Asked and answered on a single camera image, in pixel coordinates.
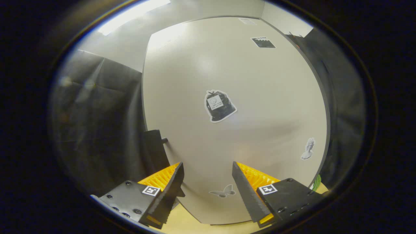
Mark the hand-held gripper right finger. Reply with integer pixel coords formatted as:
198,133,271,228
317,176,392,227
231,161,327,228

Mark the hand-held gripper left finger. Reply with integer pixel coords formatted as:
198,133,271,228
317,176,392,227
90,162,186,229

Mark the grey shoe cabinet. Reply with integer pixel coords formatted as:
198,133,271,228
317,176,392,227
141,16,332,226

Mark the white shoe cabinet door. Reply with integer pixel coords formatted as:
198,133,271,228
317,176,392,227
142,16,329,225

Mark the ceiling light panel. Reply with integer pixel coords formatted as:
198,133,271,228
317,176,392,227
97,0,171,36

